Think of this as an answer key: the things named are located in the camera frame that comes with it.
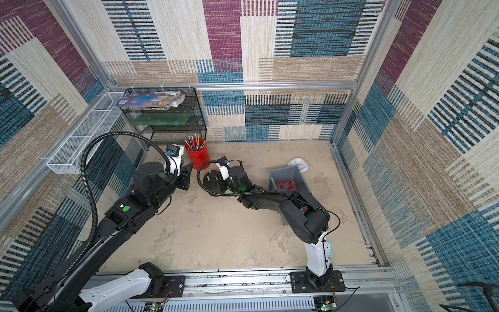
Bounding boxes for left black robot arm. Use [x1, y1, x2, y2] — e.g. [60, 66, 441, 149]
[12, 131, 194, 311]

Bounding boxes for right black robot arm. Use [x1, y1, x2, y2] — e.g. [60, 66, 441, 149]
[196, 157, 341, 291]

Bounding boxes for black dome screw base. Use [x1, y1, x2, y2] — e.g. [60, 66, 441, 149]
[202, 170, 221, 196]

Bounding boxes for red sleeves in bin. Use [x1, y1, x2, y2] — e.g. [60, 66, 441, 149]
[276, 179, 297, 192]

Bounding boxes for red pen cup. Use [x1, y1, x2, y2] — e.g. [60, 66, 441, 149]
[185, 133, 210, 170]

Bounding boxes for green board on shelf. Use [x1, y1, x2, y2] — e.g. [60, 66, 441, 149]
[131, 113, 192, 127]

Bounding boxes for grey plastic parts bin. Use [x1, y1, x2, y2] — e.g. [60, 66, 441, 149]
[265, 166, 317, 228]

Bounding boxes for round white clock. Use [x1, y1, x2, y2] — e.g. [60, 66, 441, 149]
[288, 157, 309, 173]

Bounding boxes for colourful book on shelf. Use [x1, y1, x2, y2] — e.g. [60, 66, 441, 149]
[115, 90, 186, 111]

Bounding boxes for small teal square clock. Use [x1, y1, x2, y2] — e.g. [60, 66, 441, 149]
[324, 241, 333, 259]

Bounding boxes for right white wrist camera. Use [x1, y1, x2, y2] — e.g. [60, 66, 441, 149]
[216, 156, 230, 181]

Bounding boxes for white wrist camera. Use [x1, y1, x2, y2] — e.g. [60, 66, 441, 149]
[216, 156, 230, 181]
[165, 144, 185, 175]

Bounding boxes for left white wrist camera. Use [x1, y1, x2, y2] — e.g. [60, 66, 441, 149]
[165, 144, 185, 175]

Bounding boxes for black wire shelf rack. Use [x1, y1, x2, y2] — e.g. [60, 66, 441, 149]
[115, 87, 207, 144]

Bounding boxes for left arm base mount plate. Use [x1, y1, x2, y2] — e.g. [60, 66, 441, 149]
[153, 275, 186, 298]

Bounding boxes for white mesh wall basket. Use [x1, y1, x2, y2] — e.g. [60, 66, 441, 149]
[47, 92, 123, 174]

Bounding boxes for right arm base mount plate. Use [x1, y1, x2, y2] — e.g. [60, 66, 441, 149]
[289, 270, 346, 293]

